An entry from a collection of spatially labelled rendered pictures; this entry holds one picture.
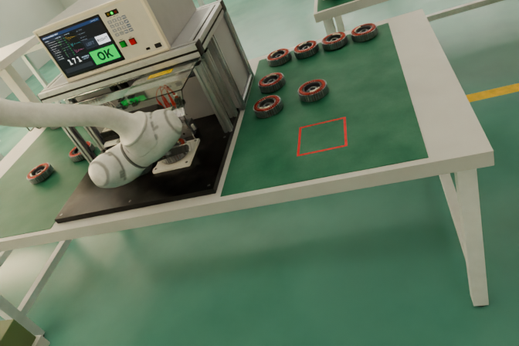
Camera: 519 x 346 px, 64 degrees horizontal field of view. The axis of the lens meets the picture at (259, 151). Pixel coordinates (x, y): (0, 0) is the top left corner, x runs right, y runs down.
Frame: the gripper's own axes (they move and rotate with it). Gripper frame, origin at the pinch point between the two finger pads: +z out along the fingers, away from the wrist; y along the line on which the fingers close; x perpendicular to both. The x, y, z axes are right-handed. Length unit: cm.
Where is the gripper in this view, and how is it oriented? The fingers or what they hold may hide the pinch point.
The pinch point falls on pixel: (173, 150)
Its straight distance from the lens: 154.6
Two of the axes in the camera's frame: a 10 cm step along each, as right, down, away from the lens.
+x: -2.3, -9.7, -0.9
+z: 3.0, -1.6, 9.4
